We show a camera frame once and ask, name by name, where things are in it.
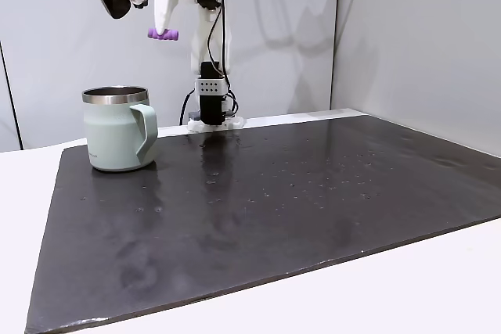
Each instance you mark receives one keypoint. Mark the purple ribbed pen grip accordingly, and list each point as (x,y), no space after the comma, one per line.
(172,35)

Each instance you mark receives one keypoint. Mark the pale green steel-rimmed mug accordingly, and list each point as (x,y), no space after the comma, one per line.
(117,134)

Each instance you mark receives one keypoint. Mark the large black table mat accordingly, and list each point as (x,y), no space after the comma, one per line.
(274,212)

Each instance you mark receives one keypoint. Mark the thin dark wall strip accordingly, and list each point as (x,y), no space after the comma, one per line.
(11,99)

